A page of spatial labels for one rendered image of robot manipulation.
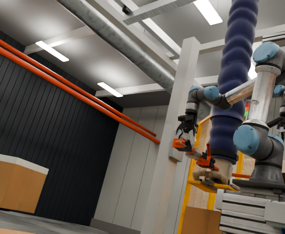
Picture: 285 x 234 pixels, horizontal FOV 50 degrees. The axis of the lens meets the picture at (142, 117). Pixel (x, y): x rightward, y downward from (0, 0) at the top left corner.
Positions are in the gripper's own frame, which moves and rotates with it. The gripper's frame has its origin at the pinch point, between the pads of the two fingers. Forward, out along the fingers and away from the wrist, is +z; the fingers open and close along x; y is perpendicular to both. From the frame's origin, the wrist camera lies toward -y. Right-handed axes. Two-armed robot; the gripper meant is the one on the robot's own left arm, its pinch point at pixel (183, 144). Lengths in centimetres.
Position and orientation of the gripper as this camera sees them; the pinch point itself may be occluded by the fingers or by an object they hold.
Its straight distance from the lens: 170.9
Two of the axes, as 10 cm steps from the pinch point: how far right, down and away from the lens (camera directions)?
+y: 5.3, 3.8, 7.6
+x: -8.2, -0.1, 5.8
